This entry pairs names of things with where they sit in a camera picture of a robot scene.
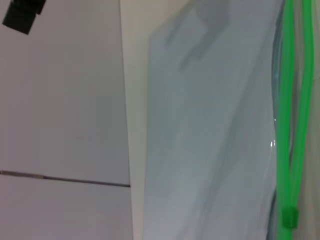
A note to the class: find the green zipper slider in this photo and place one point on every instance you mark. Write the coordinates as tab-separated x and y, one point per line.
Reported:
290	217

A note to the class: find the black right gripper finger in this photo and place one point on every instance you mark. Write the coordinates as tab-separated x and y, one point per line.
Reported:
22	15

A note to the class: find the clear document bag green zipper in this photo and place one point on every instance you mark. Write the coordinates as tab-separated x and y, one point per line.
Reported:
212	125

